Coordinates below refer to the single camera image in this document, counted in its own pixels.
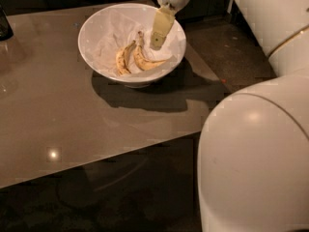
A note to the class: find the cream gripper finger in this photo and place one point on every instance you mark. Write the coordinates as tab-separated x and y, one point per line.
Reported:
163	21

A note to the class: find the spotted yellow banana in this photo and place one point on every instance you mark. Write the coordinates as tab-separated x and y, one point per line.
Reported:
122	58
140	60

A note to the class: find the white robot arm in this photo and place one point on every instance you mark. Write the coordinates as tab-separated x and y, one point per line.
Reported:
253	155

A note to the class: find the white ceramic bowl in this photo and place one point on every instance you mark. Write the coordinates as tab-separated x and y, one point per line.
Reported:
96	26

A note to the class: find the white paper towel liner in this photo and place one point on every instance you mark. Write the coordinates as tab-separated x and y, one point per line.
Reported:
112	33

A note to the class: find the dark object at table edge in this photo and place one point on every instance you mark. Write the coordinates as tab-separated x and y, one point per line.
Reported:
6	31

